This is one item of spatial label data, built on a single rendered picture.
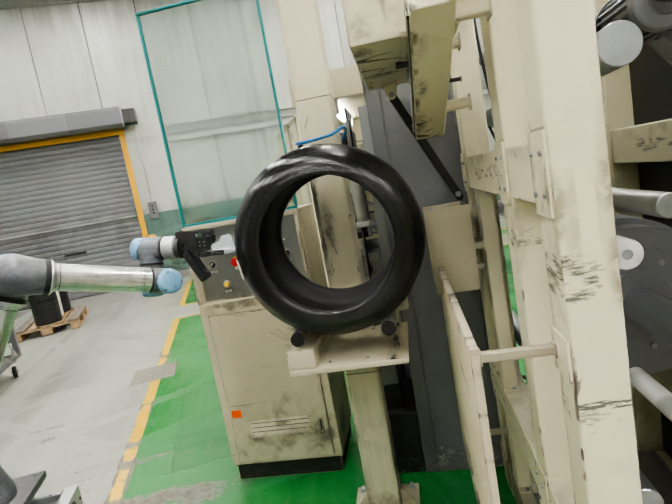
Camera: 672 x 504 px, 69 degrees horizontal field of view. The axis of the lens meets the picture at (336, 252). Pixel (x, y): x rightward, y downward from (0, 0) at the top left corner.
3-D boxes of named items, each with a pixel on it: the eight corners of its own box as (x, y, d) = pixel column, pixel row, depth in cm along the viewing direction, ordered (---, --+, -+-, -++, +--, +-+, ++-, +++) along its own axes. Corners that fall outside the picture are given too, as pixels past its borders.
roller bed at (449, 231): (434, 282, 191) (422, 207, 187) (472, 277, 189) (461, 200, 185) (437, 295, 172) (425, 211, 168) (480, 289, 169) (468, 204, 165)
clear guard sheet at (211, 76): (184, 227, 227) (137, 14, 214) (298, 207, 219) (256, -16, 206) (182, 227, 226) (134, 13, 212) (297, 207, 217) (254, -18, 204)
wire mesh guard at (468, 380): (462, 437, 189) (436, 262, 180) (467, 437, 189) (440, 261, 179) (515, 669, 101) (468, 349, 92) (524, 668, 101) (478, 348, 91)
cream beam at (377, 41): (365, 92, 169) (358, 48, 167) (439, 76, 165) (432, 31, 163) (346, 49, 110) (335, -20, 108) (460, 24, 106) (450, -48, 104)
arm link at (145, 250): (141, 262, 166) (139, 237, 165) (172, 261, 164) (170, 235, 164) (128, 264, 158) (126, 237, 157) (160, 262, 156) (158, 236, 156)
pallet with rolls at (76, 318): (33, 325, 766) (20, 278, 756) (88, 312, 794) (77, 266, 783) (14, 343, 655) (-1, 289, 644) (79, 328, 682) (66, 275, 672)
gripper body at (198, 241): (207, 231, 153) (171, 233, 155) (210, 258, 155) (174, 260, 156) (216, 228, 161) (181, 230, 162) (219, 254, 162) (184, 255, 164)
